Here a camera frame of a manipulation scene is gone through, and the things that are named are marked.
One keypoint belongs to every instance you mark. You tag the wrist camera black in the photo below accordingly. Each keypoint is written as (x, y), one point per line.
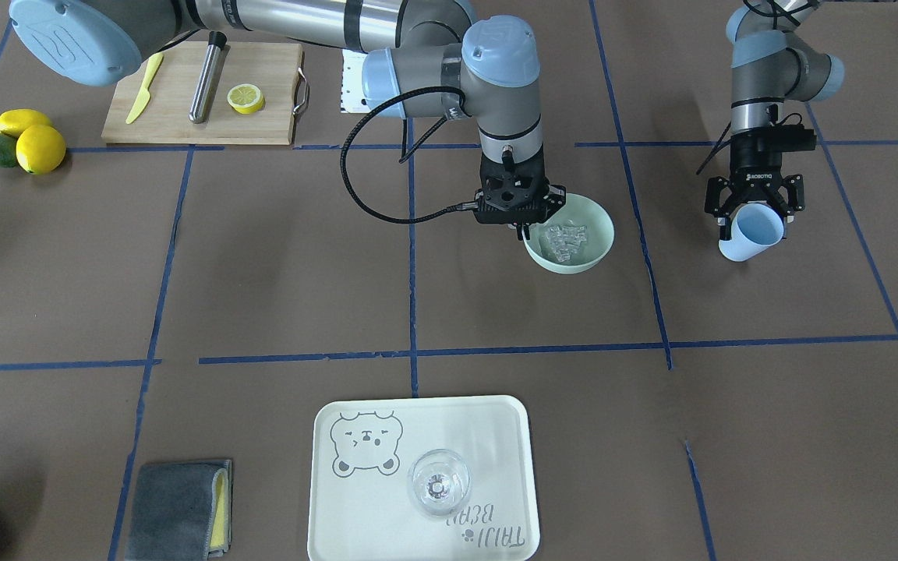
(500, 202)

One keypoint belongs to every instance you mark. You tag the yellow lemon small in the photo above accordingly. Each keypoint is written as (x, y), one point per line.
(14, 122)

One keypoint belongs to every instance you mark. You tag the yellow plastic knife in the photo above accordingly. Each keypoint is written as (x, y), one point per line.
(144, 95)

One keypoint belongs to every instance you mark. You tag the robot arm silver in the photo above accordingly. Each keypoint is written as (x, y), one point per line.
(423, 59)
(771, 65)

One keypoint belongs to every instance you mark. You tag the half lemon slice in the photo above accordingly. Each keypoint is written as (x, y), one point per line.
(245, 99)

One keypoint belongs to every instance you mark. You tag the light blue plastic cup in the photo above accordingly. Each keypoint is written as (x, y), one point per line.
(754, 229)

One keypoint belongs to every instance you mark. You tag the yellow lemon large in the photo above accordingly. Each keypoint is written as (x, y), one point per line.
(40, 149)

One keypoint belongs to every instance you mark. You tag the clear wine glass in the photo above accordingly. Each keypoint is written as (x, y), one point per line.
(440, 482)

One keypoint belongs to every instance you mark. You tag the cream bear tray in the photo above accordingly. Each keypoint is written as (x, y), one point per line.
(360, 507)

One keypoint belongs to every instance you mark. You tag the silver metal cylinder tool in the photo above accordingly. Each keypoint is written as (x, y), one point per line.
(204, 93)

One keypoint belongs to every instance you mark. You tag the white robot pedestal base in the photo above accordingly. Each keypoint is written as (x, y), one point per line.
(352, 97)

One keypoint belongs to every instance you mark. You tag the green ceramic bowl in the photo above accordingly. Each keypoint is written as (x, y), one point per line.
(574, 239)

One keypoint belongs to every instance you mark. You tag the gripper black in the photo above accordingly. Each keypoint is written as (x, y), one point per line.
(757, 173)
(556, 204)

